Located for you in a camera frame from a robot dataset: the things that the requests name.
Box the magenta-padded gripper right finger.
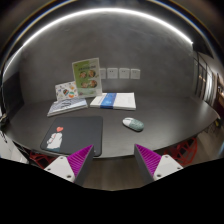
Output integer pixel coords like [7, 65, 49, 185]
[134, 143, 184, 185]

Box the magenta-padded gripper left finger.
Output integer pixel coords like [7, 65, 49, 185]
[43, 144, 95, 187]

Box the green and white computer mouse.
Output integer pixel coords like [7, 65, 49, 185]
[122, 117, 145, 133]

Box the black cartoon print mouse pad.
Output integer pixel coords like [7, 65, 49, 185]
[39, 115, 104, 158]

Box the grey striped book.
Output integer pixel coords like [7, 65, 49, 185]
[46, 97, 89, 118]

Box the white sticker card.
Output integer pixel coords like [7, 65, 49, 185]
[54, 80, 79, 102]

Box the white book with blue band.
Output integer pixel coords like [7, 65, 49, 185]
[89, 92, 137, 111]

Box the green menu sign stand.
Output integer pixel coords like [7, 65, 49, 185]
[71, 57, 103, 99]

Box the black framed glass door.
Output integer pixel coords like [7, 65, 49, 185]
[192, 51, 224, 108]

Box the white ceiling light strip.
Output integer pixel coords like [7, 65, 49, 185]
[3, 7, 194, 81]

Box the red wire chair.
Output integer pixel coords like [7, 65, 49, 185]
[163, 137, 199, 167]
[29, 151, 56, 169]

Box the white wall socket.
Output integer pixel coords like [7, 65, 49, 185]
[106, 67, 119, 80]
[98, 67, 107, 80]
[130, 68, 141, 80]
[118, 67, 131, 80]

